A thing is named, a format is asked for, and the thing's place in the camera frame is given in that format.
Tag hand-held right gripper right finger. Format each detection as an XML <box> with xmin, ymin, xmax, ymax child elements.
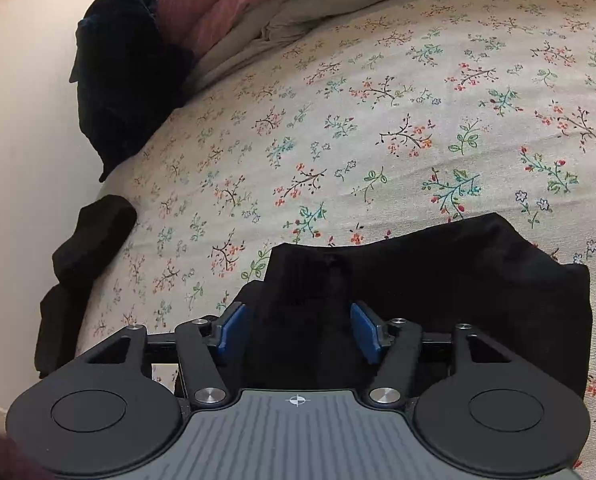
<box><xmin>349</xmin><ymin>301</ymin><xmax>521</xmax><ymax>407</ymax></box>

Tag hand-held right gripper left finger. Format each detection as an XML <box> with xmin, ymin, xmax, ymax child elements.
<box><xmin>83</xmin><ymin>302</ymin><xmax>251</xmax><ymax>411</ymax></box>

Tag black pants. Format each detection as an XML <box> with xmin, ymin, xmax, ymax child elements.
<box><xmin>175</xmin><ymin>212</ymin><xmax>592</xmax><ymax>411</ymax></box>

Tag black folded cloth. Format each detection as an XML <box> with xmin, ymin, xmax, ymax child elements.
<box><xmin>34</xmin><ymin>284</ymin><xmax>95</xmax><ymax>379</ymax></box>
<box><xmin>52</xmin><ymin>195</ymin><xmax>138</xmax><ymax>288</ymax></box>

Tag black sock on bed edge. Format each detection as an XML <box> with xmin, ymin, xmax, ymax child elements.
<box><xmin>75</xmin><ymin>152</ymin><xmax>146</xmax><ymax>356</ymax></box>

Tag floral bed sheet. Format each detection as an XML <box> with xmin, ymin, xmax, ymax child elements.
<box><xmin>75</xmin><ymin>0</ymin><xmax>596</xmax><ymax>441</ymax></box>

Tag dark maroon cloth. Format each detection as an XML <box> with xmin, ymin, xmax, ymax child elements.
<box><xmin>0</xmin><ymin>417</ymin><xmax>54</xmax><ymax>480</ymax></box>

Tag dark velvet garment pile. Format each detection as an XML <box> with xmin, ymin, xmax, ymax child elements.
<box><xmin>69</xmin><ymin>0</ymin><xmax>196</xmax><ymax>183</ymax></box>

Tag pink pillow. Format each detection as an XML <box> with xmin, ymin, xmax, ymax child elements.
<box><xmin>155</xmin><ymin>0</ymin><xmax>273</xmax><ymax>46</ymax></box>

